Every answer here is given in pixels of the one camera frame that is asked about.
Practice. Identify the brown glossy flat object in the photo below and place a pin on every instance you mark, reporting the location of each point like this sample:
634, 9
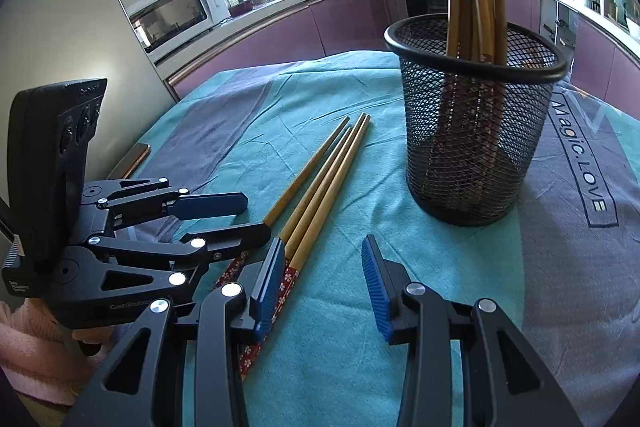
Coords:
130, 162

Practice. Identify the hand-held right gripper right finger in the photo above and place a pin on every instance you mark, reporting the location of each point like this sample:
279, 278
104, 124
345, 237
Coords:
377, 287

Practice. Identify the dark red bowl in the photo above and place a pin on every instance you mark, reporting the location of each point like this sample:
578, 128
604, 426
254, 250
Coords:
241, 7

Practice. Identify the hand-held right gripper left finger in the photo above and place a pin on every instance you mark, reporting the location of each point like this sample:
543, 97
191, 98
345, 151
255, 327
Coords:
267, 287

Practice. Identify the purple base cabinets with sink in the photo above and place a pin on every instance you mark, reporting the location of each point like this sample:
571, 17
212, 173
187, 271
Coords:
300, 27

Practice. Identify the white microwave oven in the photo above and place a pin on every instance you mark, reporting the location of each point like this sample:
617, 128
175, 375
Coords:
175, 14

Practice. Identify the person's left forearm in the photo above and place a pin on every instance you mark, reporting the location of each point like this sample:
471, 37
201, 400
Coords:
30, 347

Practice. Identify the grey refrigerator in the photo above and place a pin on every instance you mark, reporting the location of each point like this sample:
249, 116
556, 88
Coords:
100, 7

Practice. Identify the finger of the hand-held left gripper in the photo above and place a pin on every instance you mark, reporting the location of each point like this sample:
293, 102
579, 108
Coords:
210, 204
235, 237

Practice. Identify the black mesh utensil holder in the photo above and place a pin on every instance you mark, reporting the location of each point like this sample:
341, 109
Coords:
475, 167

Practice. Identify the teal and grey printed cloth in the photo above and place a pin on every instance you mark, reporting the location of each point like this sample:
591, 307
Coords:
345, 357

